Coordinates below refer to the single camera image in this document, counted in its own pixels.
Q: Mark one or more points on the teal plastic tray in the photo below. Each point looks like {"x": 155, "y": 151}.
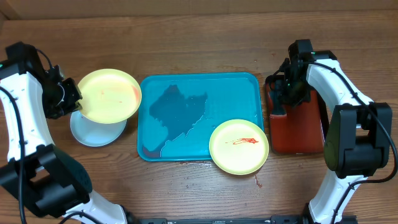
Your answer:
{"x": 178, "y": 113}

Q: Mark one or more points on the green rimmed plate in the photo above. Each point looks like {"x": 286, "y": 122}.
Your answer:
{"x": 239, "y": 147}
{"x": 109, "y": 96}

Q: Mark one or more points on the light blue plate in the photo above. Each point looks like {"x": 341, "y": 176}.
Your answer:
{"x": 92, "y": 134}

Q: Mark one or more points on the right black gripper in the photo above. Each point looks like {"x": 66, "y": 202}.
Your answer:
{"x": 288, "y": 99}

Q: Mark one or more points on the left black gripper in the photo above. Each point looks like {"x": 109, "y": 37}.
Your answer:
{"x": 72, "y": 88}

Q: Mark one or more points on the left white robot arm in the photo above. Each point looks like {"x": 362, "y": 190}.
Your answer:
{"x": 44, "y": 179}

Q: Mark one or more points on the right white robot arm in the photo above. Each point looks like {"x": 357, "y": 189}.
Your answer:
{"x": 358, "y": 140}

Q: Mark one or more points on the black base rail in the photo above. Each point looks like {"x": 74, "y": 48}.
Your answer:
{"x": 217, "y": 220}

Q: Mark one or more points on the black red rectangular tray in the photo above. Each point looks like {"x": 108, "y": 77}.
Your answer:
{"x": 302, "y": 130}

